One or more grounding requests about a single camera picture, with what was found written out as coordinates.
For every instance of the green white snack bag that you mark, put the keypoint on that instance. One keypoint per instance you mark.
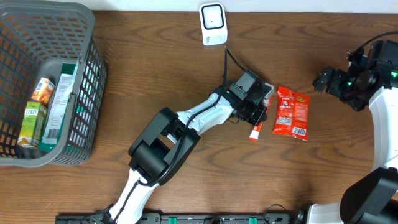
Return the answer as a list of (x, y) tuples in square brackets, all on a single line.
[(60, 93)]

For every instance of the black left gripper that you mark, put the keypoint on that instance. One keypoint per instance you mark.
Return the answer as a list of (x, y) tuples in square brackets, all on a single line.
[(260, 112)]

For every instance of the green juice carton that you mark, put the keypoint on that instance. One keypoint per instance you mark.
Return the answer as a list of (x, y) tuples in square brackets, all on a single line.
[(32, 125)]

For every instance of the orange juice carton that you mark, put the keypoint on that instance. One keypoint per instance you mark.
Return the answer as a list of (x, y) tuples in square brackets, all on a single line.
[(43, 91)]

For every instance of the red snack bag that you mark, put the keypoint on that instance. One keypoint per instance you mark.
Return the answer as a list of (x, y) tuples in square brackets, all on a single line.
[(292, 113)]

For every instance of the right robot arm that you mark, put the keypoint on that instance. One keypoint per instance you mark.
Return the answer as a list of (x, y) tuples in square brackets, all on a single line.
[(370, 200)]

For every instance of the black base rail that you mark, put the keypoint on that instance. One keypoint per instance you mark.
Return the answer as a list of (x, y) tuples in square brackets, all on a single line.
[(156, 218)]

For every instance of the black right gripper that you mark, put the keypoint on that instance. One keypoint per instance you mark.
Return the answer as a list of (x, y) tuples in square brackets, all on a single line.
[(337, 76)]

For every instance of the white barcode scanner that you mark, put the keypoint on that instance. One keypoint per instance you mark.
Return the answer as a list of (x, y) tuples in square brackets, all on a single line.
[(213, 24)]

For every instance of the grey plastic laundry basket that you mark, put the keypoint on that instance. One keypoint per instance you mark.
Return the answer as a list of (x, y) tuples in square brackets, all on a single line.
[(44, 39)]

